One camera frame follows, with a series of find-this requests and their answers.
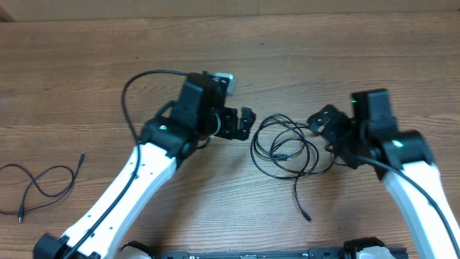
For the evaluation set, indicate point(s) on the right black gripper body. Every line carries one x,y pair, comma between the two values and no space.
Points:
344,137

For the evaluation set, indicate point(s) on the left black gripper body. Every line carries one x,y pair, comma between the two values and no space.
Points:
221,124

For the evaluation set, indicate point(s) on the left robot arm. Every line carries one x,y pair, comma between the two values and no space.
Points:
175,132

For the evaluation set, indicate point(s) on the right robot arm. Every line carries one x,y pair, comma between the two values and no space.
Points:
403,161

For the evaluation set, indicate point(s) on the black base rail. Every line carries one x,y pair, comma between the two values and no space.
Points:
367,247

